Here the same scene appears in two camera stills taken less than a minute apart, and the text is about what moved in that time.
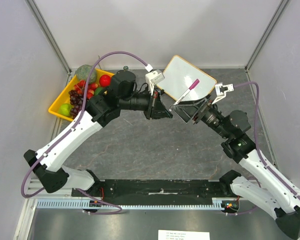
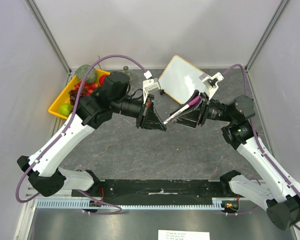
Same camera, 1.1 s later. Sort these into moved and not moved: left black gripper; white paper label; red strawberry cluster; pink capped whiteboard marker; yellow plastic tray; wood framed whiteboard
Moved: left black gripper; pink capped whiteboard marker
Not moved: wood framed whiteboard; white paper label; red strawberry cluster; yellow plastic tray
